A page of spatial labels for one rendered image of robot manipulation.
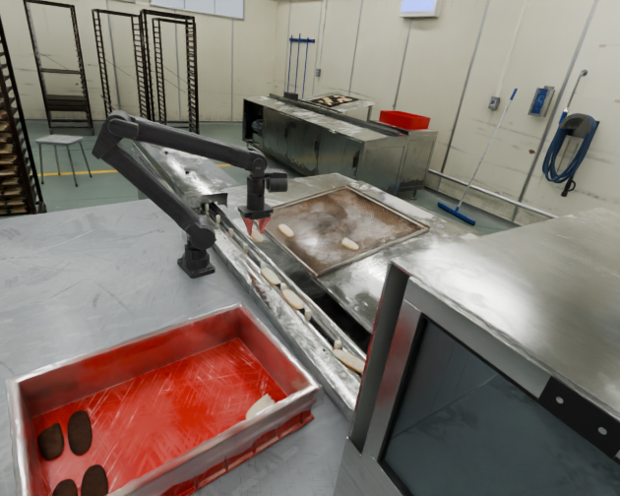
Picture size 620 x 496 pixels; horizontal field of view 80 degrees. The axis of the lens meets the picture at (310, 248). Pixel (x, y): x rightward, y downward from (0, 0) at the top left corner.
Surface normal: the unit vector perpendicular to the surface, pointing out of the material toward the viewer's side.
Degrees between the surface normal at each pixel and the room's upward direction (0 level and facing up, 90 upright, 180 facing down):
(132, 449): 0
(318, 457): 0
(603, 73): 90
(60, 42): 90
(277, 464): 0
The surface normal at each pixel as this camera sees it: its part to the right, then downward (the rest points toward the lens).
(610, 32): -0.84, 0.17
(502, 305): 0.11, -0.89
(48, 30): 0.53, 0.44
